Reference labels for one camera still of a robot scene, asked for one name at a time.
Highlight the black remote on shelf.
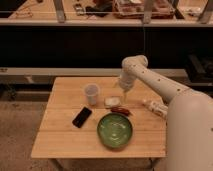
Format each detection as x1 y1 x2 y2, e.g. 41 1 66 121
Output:
73 3 85 16

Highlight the brown tray on shelf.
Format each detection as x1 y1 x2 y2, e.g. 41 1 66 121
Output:
113 0 175 19

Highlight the white plastic bottle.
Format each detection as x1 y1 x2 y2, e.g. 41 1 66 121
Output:
142 100 168 119

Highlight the long workbench shelf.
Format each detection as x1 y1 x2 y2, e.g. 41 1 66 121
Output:
0 0 213 27

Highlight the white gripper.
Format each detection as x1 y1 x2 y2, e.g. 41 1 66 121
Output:
118 75 135 103

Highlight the translucent plastic cup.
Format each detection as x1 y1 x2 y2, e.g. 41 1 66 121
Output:
84 84 99 106

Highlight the red chili pepper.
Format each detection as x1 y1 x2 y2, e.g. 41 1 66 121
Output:
109 107 132 116

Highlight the black smartphone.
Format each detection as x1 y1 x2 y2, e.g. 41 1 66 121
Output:
72 107 92 128

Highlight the wooden table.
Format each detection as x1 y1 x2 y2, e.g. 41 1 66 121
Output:
31 77 166 170

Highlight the dark object on shelf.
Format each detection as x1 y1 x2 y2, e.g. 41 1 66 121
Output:
86 3 112 17

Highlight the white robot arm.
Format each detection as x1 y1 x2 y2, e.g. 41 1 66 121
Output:
118 55 213 171

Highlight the green round plate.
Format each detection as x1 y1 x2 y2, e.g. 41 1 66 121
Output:
97 113 133 149

